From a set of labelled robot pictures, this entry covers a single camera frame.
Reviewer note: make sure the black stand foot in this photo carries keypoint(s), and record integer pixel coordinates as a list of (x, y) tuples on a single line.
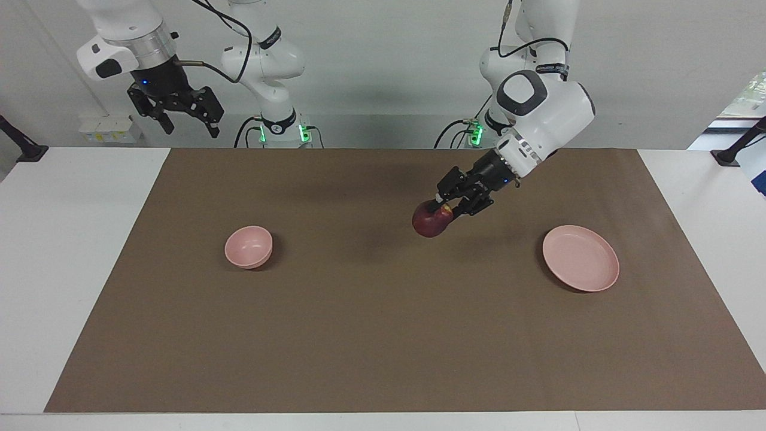
[(30, 152), (727, 158)]

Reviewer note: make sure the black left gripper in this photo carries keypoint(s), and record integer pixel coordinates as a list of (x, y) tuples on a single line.
[(491, 173)]

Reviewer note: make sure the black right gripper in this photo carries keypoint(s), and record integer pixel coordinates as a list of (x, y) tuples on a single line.
[(161, 87)]

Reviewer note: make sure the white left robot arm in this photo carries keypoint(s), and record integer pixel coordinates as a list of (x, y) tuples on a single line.
[(550, 114)]

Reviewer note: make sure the window with greenery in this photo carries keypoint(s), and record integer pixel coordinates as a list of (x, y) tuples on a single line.
[(748, 96)]

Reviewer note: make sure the dark red apple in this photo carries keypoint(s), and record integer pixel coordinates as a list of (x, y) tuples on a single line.
[(428, 222)]

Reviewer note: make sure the pink plate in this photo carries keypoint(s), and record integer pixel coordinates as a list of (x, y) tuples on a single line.
[(580, 257)]

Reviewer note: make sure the white wall socket strip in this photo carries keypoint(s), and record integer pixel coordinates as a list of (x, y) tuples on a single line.
[(108, 129)]

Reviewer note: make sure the pink bowl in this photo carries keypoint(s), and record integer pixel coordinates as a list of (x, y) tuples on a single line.
[(248, 248)]

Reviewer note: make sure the brown table mat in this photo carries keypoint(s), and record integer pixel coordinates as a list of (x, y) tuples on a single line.
[(383, 335)]

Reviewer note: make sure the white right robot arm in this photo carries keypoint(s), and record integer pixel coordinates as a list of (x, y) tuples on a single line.
[(122, 30)]

